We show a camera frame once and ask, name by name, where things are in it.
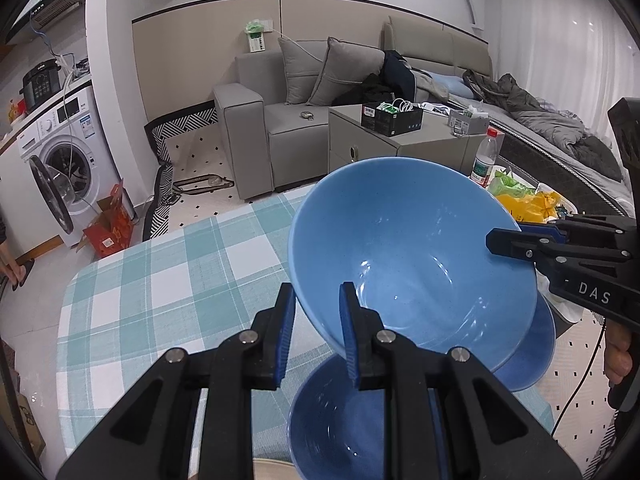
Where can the grey bedside cabinet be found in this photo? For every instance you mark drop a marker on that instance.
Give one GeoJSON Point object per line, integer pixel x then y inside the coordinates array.
{"type": "Point", "coordinates": [360, 150]}

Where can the black white patterned floor mat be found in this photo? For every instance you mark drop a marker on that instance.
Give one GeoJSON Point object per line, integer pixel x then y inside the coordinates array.
{"type": "Point", "coordinates": [200, 157]}

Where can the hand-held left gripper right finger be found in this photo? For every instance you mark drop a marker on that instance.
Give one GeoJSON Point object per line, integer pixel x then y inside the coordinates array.
{"type": "Point", "coordinates": [348, 340]}

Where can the large blue bowl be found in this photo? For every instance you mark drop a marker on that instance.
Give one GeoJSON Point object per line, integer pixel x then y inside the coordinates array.
{"type": "Point", "coordinates": [410, 250]}

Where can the small blue bowl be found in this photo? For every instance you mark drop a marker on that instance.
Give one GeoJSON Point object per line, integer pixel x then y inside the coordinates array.
{"type": "Point", "coordinates": [330, 430]}
{"type": "Point", "coordinates": [530, 360]}

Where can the range hood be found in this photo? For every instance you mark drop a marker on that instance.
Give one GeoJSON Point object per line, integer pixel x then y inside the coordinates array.
{"type": "Point", "coordinates": [50, 12]}

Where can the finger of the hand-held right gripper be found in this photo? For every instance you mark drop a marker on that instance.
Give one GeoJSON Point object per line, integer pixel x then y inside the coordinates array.
{"type": "Point", "coordinates": [515, 244]}
{"type": "Point", "coordinates": [590, 226]}

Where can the yellow plastic bag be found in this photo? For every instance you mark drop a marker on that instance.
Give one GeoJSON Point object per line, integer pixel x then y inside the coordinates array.
{"type": "Point", "coordinates": [530, 207]}

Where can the grey sofa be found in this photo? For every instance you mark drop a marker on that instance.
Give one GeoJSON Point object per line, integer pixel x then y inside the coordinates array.
{"type": "Point", "coordinates": [250, 135]}

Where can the key bunch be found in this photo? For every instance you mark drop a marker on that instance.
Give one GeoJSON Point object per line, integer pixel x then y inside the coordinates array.
{"type": "Point", "coordinates": [307, 115]}

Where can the green plastic bag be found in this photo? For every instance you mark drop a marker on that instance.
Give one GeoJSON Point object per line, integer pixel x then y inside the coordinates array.
{"type": "Point", "coordinates": [510, 185]}

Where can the black box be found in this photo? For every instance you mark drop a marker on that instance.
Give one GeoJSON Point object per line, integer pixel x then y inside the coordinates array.
{"type": "Point", "coordinates": [390, 122]}

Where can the grey cushion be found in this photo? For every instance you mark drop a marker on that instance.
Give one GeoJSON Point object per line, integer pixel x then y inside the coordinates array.
{"type": "Point", "coordinates": [295, 75]}
{"type": "Point", "coordinates": [345, 70]}

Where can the dark clothes pile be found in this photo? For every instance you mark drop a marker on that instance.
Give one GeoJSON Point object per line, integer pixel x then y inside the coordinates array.
{"type": "Point", "coordinates": [380, 85]}

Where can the white curtain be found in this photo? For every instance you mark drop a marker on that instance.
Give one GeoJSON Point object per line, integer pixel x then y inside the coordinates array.
{"type": "Point", "coordinates": [560, 25]}

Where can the white washing machine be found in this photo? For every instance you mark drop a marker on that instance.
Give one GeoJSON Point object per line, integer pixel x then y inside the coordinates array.
{"type": "Point", "coordinates": [75, 125]}

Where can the red cardboard box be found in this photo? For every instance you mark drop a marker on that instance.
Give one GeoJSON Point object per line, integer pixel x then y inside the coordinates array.
{"type": "Point", "coordinates": [107, 235]}

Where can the person's right hand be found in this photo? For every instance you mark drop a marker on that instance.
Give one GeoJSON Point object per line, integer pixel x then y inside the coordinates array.
{"type": "Point", "coordinates": [617, 355]}

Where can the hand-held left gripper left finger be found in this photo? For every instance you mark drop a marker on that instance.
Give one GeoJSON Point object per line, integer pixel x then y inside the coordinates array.
{"type": "Point", "coordinates": [285, 335]}

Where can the dark grey blanket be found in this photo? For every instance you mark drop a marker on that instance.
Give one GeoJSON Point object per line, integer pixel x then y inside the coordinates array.
{"type": "Point", "coordinates": [550, 120]}

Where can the black pressure cooker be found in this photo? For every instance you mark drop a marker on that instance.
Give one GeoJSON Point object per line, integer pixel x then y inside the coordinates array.
{"type": "Point", "coordinates": [42, 85]}

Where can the grey tissue box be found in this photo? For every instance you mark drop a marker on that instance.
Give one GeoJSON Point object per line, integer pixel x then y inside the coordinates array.
{"type": "Point", "coordinates": [467, 122]}

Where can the clear plastic bottle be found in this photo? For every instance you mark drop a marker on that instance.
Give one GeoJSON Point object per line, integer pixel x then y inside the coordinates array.
{"type": "Point", "coordinates": [485, 162]}

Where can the teal checked tablecloth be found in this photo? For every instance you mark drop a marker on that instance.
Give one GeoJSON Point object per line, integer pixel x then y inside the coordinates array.
{"type": "Point", "coordinates": [150, 285]}

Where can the green white box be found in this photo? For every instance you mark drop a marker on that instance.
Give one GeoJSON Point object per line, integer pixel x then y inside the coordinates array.
{"type": "Point", "coordinates": [256, 37]}

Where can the white base cabinet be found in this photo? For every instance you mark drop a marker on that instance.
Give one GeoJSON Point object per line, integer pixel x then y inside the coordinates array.
{"type": "Point", "coordinates": [20, 210]}

